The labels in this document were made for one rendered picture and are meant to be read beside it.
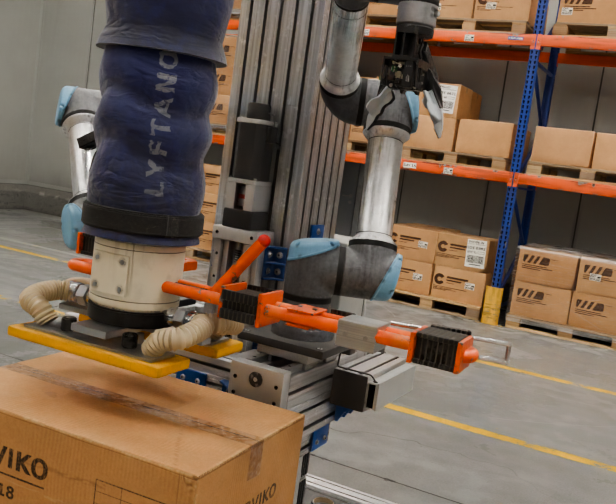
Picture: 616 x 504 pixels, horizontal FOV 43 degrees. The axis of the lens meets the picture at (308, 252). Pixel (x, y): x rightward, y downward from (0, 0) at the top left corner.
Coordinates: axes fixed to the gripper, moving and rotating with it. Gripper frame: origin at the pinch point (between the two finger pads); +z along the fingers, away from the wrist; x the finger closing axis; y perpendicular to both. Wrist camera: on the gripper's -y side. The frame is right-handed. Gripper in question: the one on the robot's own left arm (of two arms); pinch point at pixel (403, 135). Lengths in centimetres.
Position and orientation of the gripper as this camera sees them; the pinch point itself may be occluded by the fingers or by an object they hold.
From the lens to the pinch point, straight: 154.4
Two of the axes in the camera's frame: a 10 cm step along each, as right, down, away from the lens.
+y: -4.5, 0.4, -8.9
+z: -1.4, 9.8, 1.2
